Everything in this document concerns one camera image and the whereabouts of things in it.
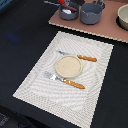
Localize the white woven placemat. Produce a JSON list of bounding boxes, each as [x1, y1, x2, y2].
[[12, 30, 115, 128]]

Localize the brown toy sausage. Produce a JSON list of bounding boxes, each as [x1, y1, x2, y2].
[[63, 5, 77, 12]]

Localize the grey saucepan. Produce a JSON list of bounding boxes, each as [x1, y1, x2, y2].
[[80, 0, 105, 25]]

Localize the fork with orange handle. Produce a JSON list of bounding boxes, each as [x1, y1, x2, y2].
[[43, 71, 85, 89]]

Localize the beige round plate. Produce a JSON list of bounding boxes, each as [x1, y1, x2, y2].
[[55, 55, 82, 78]]

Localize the knife with orange handle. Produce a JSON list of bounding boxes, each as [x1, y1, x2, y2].
[[56, 50, 97, 62]]

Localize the beige bowl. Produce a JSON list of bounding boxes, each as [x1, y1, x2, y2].
[[118, 4, 128, 30]]

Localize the grey frying pan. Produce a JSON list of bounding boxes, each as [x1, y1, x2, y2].
[[48, 0, 79, 20]]

